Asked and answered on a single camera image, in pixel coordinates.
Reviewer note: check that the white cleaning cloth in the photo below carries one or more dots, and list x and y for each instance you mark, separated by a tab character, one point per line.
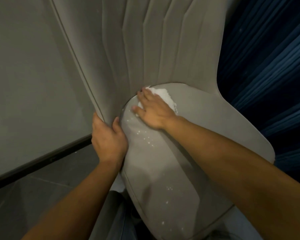
165	96

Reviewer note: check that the person's right middle finger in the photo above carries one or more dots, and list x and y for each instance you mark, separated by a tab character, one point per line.
150	93

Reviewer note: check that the person's left hand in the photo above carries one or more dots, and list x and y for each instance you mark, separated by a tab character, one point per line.
108	143

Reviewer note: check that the person's left forearm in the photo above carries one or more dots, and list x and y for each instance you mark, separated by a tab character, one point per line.
82	202

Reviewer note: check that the person's right forearm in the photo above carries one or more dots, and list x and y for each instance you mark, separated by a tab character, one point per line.
240	172

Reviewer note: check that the grey upholstered chair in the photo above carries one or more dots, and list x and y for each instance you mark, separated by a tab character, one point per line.
170	47

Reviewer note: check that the person's right thumb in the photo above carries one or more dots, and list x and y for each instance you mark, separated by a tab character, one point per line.
138	109

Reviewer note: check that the dark blue curtain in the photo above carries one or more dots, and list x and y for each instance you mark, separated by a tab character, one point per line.
270	59

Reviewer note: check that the black baseboard strip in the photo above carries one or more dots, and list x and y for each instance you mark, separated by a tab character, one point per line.
40	161

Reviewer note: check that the person's right hand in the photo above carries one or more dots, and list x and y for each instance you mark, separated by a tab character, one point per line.
156	113

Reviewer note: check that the person's left thumb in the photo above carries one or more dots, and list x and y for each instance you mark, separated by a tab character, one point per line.
117	126

